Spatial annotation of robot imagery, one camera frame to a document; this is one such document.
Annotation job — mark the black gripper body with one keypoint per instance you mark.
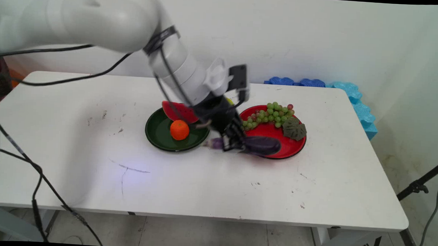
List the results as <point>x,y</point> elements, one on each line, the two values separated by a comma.
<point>219,113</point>

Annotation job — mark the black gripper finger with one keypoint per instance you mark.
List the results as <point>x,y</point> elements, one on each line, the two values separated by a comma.
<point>231,138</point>
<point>244,135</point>

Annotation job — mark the purple eggplant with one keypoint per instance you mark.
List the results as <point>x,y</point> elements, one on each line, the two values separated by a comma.
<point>264,145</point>

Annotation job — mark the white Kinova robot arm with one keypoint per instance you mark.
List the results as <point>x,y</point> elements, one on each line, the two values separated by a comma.
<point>97,21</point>

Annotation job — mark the green apple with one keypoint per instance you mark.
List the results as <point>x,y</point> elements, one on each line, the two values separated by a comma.
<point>230,101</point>

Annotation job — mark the green grape bunch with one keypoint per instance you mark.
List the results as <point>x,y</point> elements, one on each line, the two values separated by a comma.
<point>275,113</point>

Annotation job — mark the red watermelon slice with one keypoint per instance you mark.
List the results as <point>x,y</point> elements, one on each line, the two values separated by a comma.
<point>178,112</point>

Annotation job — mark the orange tangerine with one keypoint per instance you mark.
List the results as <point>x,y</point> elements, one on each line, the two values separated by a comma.
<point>180,130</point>

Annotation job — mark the red plate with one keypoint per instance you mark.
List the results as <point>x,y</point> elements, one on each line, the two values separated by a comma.
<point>292,148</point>

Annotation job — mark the dark green grape leaf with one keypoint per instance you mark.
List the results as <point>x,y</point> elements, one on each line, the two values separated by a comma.
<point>294,129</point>

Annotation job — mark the dark green plate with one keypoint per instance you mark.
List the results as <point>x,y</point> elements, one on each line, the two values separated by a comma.
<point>159,137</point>

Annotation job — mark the dark blue foam mat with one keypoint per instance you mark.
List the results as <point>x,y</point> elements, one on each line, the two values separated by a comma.
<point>281,81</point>

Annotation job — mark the light blue foam mat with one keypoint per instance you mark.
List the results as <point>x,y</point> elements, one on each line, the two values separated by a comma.
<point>363,114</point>

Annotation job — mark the black tripod stand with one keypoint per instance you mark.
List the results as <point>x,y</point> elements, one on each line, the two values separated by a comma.
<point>417,187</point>

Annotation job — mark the red brown background object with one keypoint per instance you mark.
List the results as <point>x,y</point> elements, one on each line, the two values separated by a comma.
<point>4,84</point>

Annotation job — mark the black table leg frame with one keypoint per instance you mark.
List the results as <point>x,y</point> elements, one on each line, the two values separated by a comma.
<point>408,242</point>

